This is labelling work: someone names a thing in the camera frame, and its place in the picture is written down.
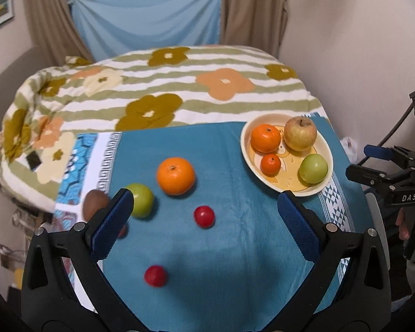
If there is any large yellow-red apple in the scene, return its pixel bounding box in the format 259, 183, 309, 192
283, 116, 317, 151

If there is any light blue hanging sheet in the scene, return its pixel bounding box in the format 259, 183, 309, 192
72, 0, 221, 61

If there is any right beige curtain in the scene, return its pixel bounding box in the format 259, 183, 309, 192
220, 0, 288, 57

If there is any beige curtain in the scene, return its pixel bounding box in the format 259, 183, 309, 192
220, 0, 288, 57
24, 0, 94, 66

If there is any cream fruit plate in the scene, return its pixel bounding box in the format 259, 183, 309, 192
240, 113, 334, 197

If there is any left beige curtain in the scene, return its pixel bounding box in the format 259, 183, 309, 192
24, 0, 94, 66

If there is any red cherry tomato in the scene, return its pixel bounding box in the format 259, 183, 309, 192
144, 265, 168, 288
193, 205, 216, 229

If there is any floral striped duvet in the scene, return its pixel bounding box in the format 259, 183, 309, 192
0, 45, 325, 212

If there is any green apple in plate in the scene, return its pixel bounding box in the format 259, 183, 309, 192
298, 154, 328, 184

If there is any brown kiwi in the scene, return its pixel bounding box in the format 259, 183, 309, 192
82, 190, 109, 222

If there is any large orange in plate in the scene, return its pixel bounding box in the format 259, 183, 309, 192
250, 124, 281, 154

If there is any right hand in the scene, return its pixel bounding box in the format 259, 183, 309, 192
395, 207, 410, 241

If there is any small mandarin in plate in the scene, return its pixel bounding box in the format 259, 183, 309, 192
260, 154, 281, 176

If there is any large orange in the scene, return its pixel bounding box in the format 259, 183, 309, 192
156, 157, 196, 196
250, 124, 281, 154

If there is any white plastic bag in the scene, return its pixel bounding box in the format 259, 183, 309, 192
339, 136, 357, 164

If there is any black cable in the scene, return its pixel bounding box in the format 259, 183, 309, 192
355, 76, 415, 167

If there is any small black card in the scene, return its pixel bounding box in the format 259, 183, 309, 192
26, 151, 42, 172

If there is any green apple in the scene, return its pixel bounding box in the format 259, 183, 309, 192
126, 183, 154, 219
298, 154, 328, 184

